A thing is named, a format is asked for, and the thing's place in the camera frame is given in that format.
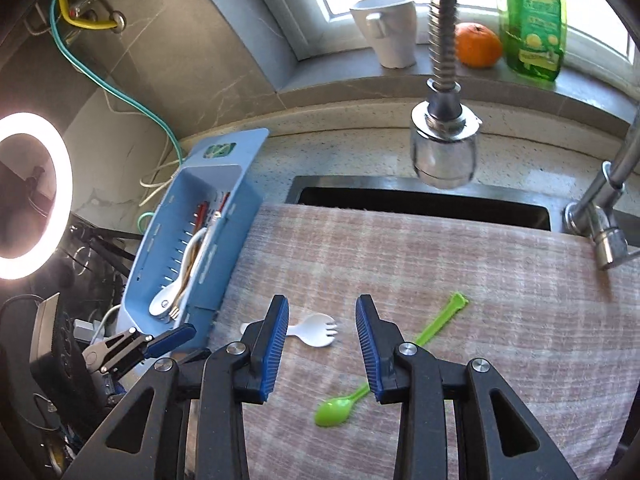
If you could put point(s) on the chrome faucet spray head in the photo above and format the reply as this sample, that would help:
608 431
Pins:
442 150

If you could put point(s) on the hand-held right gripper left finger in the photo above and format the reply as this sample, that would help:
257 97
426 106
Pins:
275 350

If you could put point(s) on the blue plastic drainer basket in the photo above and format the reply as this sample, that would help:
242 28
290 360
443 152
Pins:
210 170

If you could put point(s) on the orange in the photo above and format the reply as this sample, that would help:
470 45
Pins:
477 45

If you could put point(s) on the steel sink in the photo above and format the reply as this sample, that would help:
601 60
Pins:
425 205

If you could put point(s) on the green dish soap bottle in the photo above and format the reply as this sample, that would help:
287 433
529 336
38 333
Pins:
532 20

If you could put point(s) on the white cup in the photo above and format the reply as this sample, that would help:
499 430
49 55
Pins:
390 30

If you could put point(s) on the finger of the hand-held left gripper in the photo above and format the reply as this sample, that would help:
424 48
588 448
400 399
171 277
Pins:
170 340

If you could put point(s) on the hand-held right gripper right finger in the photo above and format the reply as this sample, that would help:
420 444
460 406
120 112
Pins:
367 350

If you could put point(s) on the chrome faucet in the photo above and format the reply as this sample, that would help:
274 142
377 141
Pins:
600 240

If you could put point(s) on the white plastic spoon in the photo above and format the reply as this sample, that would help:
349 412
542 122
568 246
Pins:
192 252

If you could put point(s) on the green plastic spoon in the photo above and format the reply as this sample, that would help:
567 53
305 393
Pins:
435 322

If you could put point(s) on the black tripod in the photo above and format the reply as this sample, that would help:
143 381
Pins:
100 250

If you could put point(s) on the white plastic spork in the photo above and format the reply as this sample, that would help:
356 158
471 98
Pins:
315 330

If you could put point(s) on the pink plaid blanket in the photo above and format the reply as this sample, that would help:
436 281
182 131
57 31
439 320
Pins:
450 270

